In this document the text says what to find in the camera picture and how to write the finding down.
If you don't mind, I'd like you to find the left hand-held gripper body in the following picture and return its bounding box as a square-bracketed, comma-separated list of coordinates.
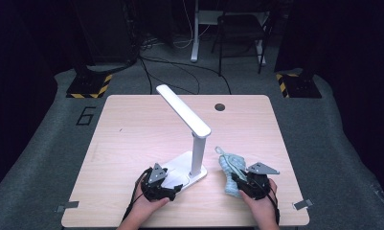
[140, 162, 178, 202]

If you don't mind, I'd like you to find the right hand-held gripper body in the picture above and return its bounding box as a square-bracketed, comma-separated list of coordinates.
[236, 161, 281, 201]

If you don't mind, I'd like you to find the light blue fluffy cloth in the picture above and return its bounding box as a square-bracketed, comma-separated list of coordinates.
[215, 146, 248, 198]

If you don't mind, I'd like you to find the white desk lamp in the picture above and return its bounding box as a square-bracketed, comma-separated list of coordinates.
[155, 83, 213, 193]

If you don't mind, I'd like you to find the person's left hand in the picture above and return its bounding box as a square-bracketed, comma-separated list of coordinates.
[128, 184, 170, 225]

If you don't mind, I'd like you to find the person's right hand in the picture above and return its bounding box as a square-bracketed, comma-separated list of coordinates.
[237, 177, 279, 226]

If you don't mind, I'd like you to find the black yellow striped stand base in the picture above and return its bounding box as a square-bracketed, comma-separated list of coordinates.
[275, 68, 323, 99]
[65, 61, 113, 100]

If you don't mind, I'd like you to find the black chair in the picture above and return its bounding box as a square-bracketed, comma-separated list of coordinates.
[211, 0, 274, 77]

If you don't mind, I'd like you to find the black curtain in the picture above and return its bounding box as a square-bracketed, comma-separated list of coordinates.
[0, 0, 76, 204]
[274, 0, 384, 202]

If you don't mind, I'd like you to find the dark cabinet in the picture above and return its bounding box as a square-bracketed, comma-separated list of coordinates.
[69, 0, 140, 66]

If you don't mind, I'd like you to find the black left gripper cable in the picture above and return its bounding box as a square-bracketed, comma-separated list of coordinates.
[122, 167, 151, 223]

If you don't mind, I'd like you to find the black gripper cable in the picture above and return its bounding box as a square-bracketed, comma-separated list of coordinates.
[122, 167, 151, 223]
[266, 180, 281, 225]

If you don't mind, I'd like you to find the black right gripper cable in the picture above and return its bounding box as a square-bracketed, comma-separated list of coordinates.
[266, 180, 281, 225]

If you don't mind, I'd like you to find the short black floor cable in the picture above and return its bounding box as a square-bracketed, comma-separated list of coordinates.
[138, 57, 154, 96]

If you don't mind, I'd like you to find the long black floor cable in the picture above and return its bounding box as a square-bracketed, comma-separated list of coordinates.
[138, 56, 233, 96]

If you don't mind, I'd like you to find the white desk frame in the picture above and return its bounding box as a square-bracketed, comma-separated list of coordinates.
[190, 0, 270, 67]

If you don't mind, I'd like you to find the white cable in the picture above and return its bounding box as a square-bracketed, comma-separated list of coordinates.
[172, 0, 213, 50]

